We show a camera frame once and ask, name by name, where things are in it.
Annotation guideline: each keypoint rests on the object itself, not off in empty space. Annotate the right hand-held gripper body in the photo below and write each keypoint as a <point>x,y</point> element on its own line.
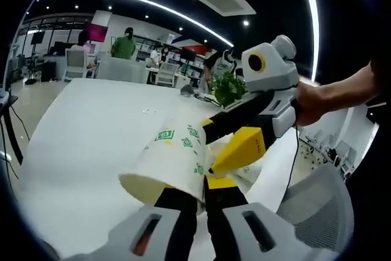
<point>272,68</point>

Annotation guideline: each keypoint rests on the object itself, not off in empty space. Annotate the black stand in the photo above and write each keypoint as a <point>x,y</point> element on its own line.
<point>12,126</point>

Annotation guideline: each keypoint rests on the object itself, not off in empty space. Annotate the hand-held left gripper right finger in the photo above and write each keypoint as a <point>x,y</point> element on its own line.
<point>238,230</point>

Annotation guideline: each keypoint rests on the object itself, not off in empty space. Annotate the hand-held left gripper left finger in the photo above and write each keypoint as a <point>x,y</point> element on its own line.
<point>177,230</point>

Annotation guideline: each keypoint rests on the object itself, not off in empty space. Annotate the pink screen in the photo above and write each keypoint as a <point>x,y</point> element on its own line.
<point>97,31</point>

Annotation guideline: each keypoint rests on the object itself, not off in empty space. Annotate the person's right hand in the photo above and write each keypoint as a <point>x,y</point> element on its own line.
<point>314,102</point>

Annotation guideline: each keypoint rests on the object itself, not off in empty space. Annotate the ceiling air vent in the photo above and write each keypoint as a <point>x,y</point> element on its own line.
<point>224,1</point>

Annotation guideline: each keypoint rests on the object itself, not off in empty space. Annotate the white paper cup green print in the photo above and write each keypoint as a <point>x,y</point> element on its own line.
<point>171,157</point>

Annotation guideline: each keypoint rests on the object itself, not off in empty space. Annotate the green potted plant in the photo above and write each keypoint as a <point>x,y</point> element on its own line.
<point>229,90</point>

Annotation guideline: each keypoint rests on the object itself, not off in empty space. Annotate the white office chair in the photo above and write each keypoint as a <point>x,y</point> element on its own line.
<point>74,63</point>

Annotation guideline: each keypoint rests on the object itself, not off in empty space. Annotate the white table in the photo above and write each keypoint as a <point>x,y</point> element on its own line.
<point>91,126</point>

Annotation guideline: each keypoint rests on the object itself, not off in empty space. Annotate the grey mesh office chair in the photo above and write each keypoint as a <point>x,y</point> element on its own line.
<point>314,206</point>

